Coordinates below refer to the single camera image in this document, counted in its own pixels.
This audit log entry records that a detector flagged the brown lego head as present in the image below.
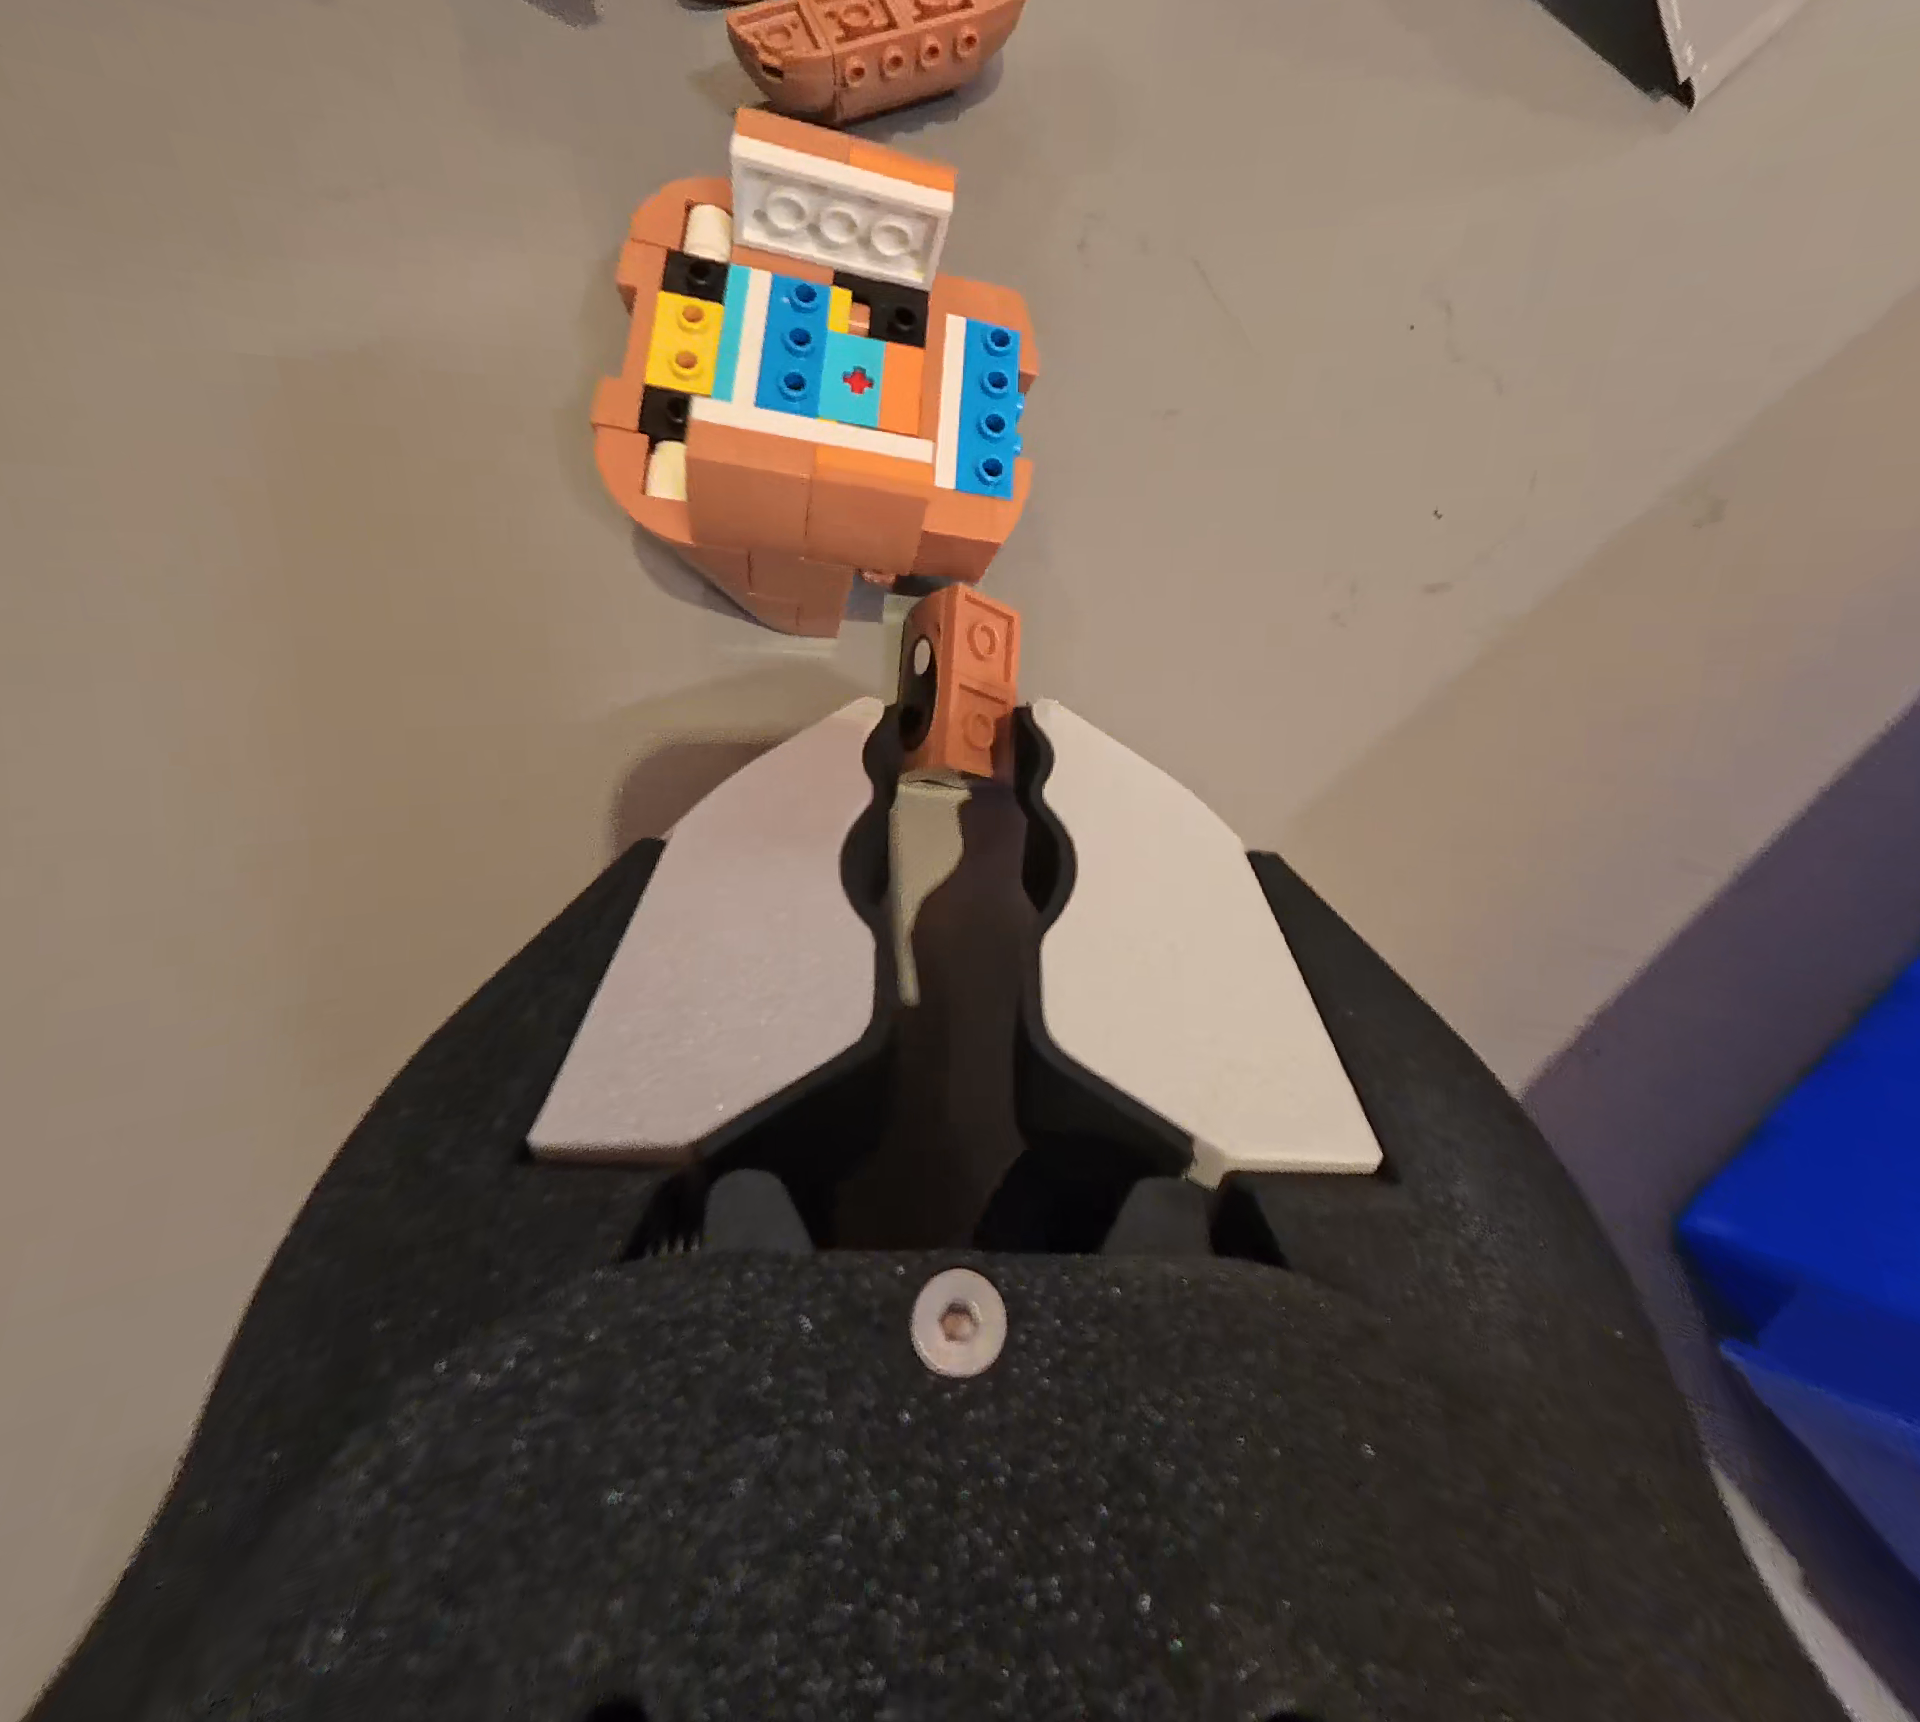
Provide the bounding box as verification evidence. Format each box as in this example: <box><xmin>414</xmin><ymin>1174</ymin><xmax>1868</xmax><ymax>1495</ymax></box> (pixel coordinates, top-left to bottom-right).
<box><xmin>588</xmin><ymin>107</ymin><xmax>1044</xmax><ymax>637</ymax></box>

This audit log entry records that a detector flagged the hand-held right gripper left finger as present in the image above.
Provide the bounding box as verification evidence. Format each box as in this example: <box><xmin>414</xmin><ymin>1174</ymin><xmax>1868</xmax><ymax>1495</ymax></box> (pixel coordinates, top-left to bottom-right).
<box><xmin>528</xmin><ymin>698</ymin><xmax>902</xmax><ymax>1171</ymax></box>

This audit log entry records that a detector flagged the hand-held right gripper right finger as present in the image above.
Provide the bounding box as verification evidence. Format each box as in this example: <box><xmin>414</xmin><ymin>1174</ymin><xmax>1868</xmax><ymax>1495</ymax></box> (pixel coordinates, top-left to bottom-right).
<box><xmin>1025</xmin><ymin>697</ymin><xmax>1386</xmax><ymax>1182</ymax></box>

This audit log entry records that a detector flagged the brown lego eye piece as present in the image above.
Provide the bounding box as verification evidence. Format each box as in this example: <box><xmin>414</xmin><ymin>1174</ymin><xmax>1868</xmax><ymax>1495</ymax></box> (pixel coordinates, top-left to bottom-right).
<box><xmin>895</xmin><ymin>582</ymin><xmax>1023</xmax><ymax>787</ymax></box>

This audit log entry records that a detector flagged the blue plastic bin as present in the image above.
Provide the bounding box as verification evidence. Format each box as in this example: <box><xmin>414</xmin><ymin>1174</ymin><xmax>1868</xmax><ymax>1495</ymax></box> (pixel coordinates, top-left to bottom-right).
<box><xmin>1673</xmin><ymin>956</ymin><xmax>1920</xmax><ymax>1590</ymax></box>

